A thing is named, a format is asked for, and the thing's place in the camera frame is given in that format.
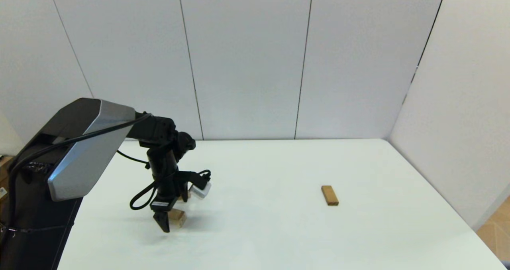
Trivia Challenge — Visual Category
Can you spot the rectangular wooden building block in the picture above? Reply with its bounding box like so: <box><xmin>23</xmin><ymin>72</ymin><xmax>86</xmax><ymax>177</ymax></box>
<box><xmin>321</xmin><ymin>185</ymin><xmax>339</xmax><ymax>207</ymax></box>

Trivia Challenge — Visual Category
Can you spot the arched wooden building block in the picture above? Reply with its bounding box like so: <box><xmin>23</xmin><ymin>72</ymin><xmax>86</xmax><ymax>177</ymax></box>
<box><xmin>167</xmin><ymin>208</ymin><xmax>187</xmax><ymax>228</ymax></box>

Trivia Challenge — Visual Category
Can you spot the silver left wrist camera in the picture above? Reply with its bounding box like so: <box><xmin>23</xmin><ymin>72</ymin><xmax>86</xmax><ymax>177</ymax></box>
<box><xmin>189</xmin><ymin>182</ymin><xmax>212</xmax><ymax>199</ymax></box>

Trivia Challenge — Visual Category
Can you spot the labelled brown cardboard box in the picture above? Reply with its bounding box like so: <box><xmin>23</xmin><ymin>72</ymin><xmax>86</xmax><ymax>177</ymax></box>
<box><xmin>0</xmin><ymin>173</ymin><xmax>10</xmax><ymax>207</ymax></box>

